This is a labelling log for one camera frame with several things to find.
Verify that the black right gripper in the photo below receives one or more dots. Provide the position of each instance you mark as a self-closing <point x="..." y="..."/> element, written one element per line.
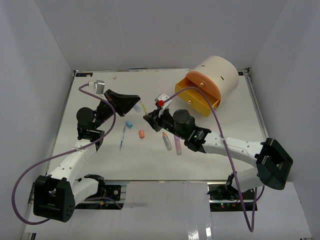
<point x="155" y="121"/>

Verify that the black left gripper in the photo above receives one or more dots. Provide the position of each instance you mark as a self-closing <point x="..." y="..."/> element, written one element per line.
<point x="122" y="103"/>

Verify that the thin yellow highlighter pen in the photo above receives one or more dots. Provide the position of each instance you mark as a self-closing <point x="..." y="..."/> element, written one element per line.
<point x="144" y="108"/>

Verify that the round three-drawer storage box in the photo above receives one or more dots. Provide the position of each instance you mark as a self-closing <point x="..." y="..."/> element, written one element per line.
<point x="211" y="83"/>

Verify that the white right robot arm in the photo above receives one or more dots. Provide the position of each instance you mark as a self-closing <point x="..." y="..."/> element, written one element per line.
<point x="271" y="164"/>

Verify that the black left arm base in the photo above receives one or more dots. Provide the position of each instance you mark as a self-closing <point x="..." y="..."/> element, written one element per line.
<point x="110" y="193"/>

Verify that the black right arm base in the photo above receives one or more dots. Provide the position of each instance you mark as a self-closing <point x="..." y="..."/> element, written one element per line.
<point x="224" y="198"/>

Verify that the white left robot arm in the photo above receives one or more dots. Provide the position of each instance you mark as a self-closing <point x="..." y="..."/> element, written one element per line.
<point x="57" y="194"/>

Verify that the light blue highlighter body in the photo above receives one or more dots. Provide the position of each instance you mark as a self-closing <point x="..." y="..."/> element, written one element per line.
<point x="137" y="108"/>

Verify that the orange highlighter cap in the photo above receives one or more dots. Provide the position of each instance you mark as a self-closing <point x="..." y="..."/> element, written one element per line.
<point x="141" y="133"/>

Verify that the light blue highlighter cap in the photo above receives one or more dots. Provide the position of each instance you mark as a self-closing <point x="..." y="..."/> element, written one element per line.
<point x="129" y="124"/>

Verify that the orange tipped highlighter body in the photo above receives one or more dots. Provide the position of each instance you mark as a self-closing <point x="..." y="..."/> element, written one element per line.
<point x="166" y="141"/>

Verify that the pink purple highlighter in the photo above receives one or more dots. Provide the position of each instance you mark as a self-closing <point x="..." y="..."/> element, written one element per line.
<point x="177" y="145"/>

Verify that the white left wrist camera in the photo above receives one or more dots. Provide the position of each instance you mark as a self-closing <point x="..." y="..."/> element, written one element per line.
<point x="97" y="87"/>

